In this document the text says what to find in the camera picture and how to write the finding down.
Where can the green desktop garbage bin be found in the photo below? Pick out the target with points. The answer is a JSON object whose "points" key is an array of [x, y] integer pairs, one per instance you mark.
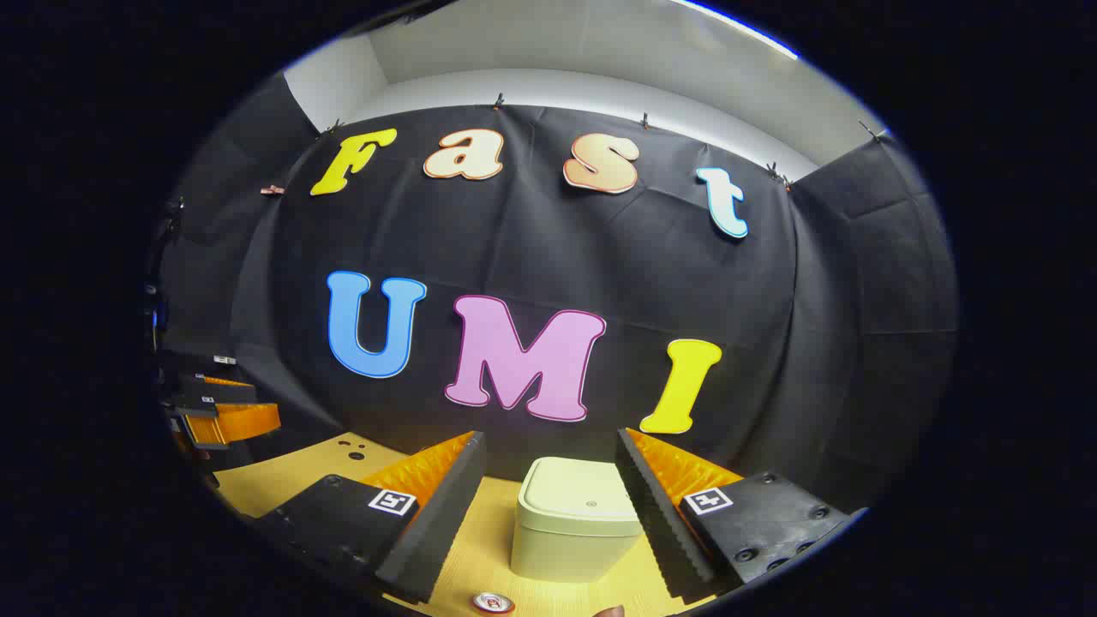
{"points": [[574, 523]]}

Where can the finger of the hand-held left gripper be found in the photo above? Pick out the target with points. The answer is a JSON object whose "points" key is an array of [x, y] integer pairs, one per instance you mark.
{"points": [[218, 394], [231, 424]]}

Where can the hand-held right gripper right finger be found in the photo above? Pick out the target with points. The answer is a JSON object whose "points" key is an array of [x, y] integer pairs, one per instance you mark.
{"points": [[656, 514]]}

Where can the black backdrop cloth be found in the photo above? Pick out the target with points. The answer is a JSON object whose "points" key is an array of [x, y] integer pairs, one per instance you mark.
{"points": [[548, 257]]}

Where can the red pop can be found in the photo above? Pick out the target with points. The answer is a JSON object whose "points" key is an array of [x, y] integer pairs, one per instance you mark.
{"points": [[493, 603]]}

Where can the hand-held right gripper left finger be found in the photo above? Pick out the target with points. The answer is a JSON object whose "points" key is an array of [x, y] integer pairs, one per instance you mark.
{"points": [[441, 506]]}

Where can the wooden desktop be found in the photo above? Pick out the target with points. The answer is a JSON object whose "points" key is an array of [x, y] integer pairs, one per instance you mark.
{"points": [[291, 480]]}

